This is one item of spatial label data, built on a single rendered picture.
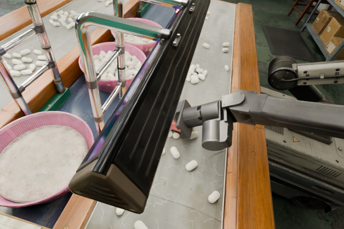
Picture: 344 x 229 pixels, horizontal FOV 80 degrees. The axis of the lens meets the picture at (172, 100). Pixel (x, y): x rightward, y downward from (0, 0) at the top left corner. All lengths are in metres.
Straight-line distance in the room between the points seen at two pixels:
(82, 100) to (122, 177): 0.68
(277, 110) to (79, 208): 0.48
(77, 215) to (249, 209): 0.39
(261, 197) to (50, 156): 0.57
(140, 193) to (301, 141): 1.10
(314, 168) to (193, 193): 0.85
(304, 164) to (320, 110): 0.84
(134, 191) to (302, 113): 0.37
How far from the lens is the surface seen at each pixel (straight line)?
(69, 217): 0.54
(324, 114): 0.47
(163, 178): 0.58
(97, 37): 1.04
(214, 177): 0.62
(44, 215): 0.66
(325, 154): 1.29
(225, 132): 0.50
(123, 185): 0.20
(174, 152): 0.60
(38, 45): 1.07
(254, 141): 0.70
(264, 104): 0.49
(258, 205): 0.61
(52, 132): 0.71
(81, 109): 0.82
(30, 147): 0.70
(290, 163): 1.29
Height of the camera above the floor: 1.27
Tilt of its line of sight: 45 degrees down
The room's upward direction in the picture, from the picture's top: 11 degrees clockwise
